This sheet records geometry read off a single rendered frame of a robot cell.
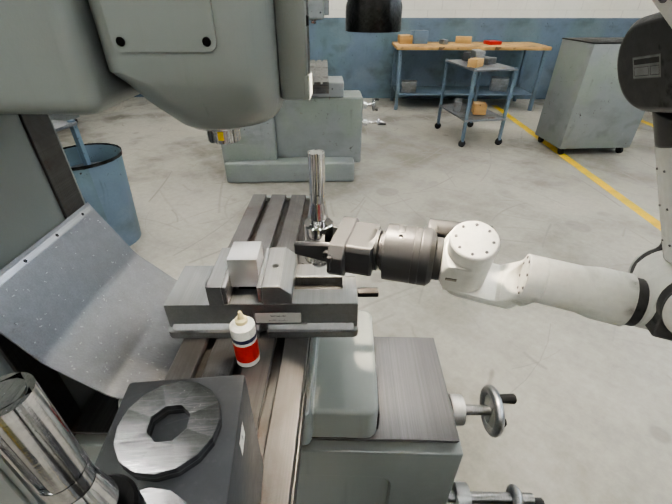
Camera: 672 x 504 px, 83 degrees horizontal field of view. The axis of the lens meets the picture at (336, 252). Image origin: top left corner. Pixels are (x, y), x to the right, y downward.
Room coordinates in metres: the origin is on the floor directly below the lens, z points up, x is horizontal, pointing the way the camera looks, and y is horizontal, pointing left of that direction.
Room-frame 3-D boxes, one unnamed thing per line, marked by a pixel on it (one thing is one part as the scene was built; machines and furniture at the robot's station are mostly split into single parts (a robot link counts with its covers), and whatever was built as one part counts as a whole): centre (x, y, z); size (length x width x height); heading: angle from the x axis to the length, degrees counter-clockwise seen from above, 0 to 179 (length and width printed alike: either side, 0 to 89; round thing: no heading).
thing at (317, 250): (0.49, 0.04, 1.13); 0.06 x 0.02 x 0.03; 75
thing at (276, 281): (0.57, 0.11, 1.02); 0.12 x 0.06 x 0.04; 1
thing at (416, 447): (0.56, 0.14, 0.44); 0.80 x 0.30 x 0.60; 89
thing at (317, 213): (0.52, 0.03, 1.22); 0.03 x 0.03 x 0.11
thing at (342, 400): (0.56, 0.16, 0.79); 0.50 x 0.35 x 0.12; 89
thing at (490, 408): (0.55, -0.34, 0.63); 0.16 x 0.12 x 0.12; 89
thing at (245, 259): (0.57, 0.16, 1.05); 0.06 x 0.05 x 0.06; 1
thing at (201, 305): (0.57, 0.13, 0.99); 0.35 x 0.15 x 0.11; 91
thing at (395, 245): (0.50, -0.06, 1.12); 0.13 x 0.12 x 0.10; 165
